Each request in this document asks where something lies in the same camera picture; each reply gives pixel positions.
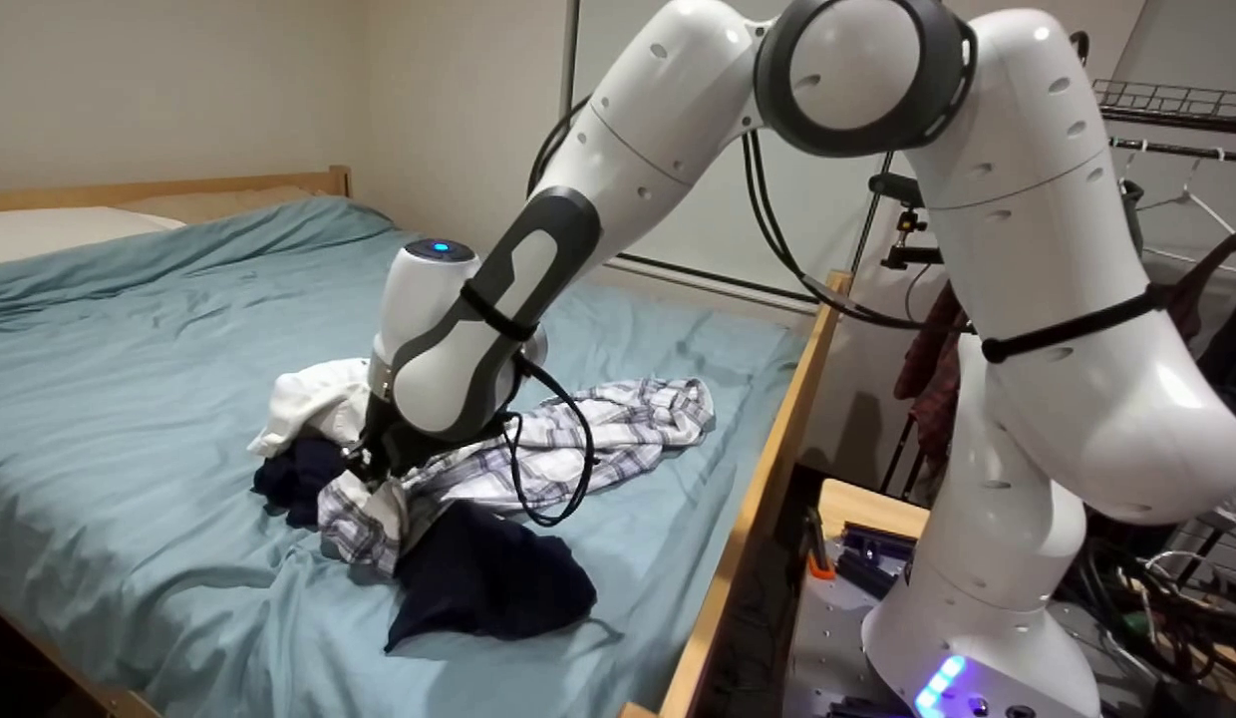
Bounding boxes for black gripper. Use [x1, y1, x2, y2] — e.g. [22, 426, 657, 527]
[345, 423, 435, 487]

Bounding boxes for checked white blue trousers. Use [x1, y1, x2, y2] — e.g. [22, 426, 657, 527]
[317, 379, 712, 579]

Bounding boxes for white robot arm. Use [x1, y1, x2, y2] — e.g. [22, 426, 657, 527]
[362, 0, 1236, 718]

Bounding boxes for white folded garment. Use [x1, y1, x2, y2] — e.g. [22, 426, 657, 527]
[245, 360, 370, 459]

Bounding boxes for dark navy garment under white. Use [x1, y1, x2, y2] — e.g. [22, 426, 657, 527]
[252, 434, 370, 527]

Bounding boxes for navy blue garment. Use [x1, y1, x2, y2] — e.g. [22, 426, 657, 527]
[387, 502, 596, 647]

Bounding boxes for light blue bed sheet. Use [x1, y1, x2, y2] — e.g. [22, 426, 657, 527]
[0, 195, 811, 718]

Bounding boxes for white pillow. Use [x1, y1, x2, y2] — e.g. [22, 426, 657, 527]
[0, 208, 176, 262]

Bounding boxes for wooden side table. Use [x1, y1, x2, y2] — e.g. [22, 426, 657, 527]
[803, 479, 930, 598]

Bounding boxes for clothes rack with hangers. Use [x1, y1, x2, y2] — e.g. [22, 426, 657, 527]
[879, 78, 1236, 534]

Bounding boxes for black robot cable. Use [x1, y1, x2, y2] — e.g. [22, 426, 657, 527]
[498, 356, 596, 531]

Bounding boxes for wooden bed frame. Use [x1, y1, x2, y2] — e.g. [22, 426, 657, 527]
[0, 165, 853, 718]

